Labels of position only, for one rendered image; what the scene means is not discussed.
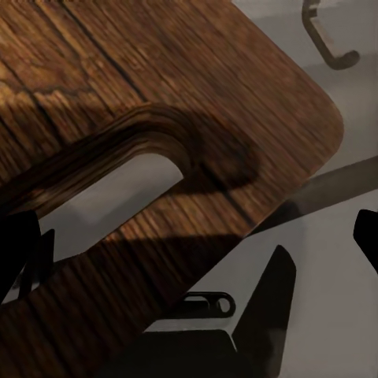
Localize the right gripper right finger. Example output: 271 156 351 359
353 209 378 272

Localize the cutting board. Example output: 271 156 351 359
0 0 345 378

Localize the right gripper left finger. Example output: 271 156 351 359
0 209 41 303

